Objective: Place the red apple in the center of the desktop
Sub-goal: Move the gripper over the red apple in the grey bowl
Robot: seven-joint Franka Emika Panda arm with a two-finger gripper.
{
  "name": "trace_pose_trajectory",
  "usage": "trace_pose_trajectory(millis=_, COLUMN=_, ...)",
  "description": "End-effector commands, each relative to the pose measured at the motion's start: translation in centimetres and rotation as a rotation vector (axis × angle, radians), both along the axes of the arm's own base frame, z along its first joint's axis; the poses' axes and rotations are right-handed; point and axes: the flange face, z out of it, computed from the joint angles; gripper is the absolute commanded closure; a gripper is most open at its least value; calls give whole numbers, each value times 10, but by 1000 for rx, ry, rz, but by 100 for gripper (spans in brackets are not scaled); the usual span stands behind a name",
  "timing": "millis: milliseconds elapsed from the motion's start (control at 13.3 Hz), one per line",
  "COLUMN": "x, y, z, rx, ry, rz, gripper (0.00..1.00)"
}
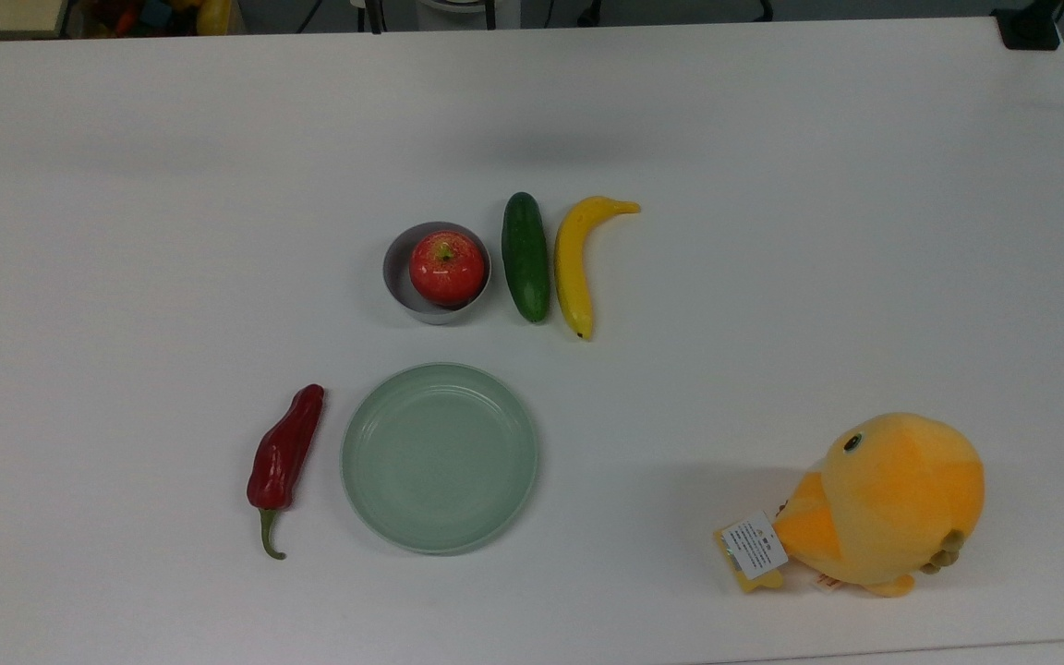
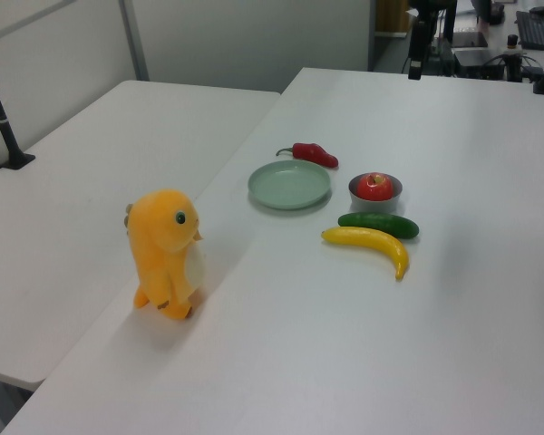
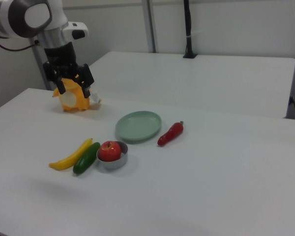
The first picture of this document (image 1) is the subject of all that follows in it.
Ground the red apple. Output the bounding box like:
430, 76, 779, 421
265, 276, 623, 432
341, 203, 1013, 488
408, 231, 487, 308

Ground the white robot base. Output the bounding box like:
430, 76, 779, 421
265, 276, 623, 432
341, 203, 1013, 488
417, 0, 522, 31

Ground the green cucumber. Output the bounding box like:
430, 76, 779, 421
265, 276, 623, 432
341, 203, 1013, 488
502, 191, 551, 324

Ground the yellow banana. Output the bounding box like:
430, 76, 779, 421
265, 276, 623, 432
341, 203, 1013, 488
554, 195, 642, 341

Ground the grey round bowl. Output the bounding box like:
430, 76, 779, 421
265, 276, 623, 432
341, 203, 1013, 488
382, 221, 493, 326

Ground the pale green plate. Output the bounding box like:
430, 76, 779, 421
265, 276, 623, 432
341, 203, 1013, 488
340, 362, 540, 557

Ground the red chili pepper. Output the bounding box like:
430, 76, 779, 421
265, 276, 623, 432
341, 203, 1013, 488
247, 383, 326, 561

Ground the yellow plush duck toy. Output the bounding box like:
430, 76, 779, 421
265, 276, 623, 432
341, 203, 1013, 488
714, 412, 986, 599

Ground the black table clamp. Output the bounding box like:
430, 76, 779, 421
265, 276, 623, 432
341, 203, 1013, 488
992, 0, 1064, 52

